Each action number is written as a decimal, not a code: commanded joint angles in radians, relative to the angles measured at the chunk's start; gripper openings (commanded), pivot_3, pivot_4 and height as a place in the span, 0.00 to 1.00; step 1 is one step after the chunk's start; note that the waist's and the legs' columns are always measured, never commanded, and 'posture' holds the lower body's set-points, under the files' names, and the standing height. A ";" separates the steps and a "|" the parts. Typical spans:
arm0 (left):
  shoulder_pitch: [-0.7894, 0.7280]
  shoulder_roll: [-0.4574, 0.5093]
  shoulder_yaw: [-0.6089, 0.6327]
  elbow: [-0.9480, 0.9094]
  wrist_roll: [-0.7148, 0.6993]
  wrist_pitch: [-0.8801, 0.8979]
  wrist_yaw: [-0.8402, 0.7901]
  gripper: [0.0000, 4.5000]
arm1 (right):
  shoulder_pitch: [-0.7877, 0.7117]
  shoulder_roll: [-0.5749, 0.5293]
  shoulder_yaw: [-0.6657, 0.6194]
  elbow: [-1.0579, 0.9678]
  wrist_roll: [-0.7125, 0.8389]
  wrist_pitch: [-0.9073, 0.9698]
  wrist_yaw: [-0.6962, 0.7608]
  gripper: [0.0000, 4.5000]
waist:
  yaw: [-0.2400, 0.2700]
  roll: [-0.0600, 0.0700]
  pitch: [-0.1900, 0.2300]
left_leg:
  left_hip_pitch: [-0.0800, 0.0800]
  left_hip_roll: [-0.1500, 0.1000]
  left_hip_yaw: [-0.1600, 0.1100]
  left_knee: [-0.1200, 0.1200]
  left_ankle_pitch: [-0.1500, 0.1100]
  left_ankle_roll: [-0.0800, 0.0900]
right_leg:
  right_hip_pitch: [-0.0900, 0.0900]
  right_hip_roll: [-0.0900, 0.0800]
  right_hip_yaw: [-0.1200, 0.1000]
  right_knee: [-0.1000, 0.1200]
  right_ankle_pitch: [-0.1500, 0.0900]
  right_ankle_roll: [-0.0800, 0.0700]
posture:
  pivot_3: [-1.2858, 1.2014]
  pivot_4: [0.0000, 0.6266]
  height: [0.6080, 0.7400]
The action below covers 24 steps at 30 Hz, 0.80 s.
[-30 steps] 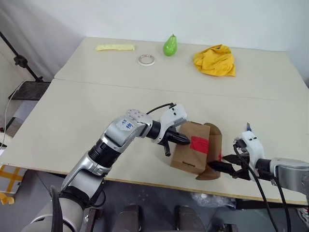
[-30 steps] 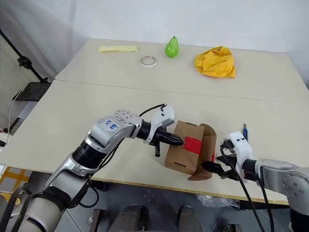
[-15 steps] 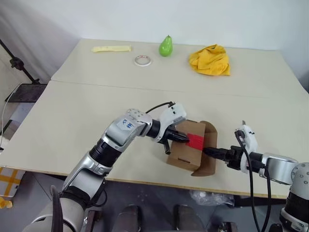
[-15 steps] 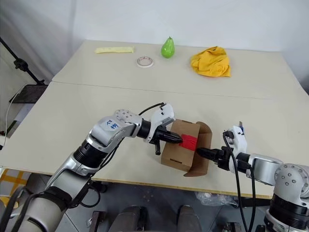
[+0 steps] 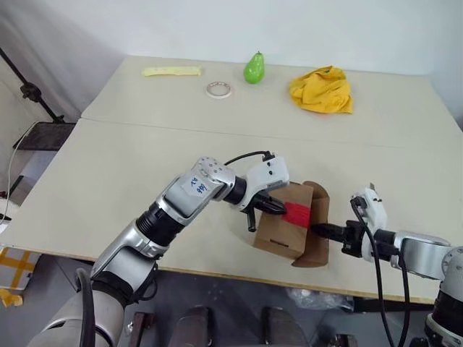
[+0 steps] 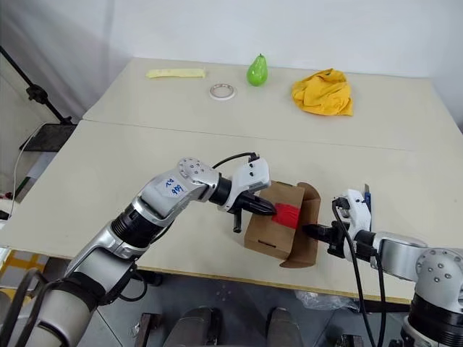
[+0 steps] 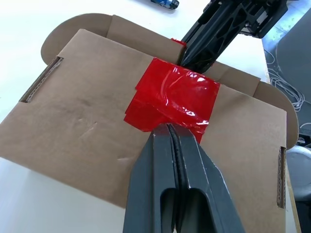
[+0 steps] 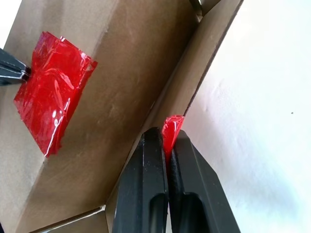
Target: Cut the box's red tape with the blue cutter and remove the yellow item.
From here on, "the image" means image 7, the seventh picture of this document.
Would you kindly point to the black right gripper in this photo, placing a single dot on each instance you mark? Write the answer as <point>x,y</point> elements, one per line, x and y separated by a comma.
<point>264,17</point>

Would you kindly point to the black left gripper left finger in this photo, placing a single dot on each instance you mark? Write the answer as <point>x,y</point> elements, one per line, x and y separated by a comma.
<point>150,184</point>

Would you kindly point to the brown cardboard box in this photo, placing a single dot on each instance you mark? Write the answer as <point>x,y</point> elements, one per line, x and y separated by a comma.
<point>73,109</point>

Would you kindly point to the red plastic packet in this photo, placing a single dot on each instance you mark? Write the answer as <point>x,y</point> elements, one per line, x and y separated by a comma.
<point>170,97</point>

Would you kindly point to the grey rounded seat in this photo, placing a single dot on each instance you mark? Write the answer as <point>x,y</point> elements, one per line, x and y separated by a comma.
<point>300,170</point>

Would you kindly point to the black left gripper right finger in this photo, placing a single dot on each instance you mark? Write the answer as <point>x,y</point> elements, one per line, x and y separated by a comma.
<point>206,189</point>

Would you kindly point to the blue toy car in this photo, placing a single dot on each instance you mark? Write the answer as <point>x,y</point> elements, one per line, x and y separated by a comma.
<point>165,3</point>

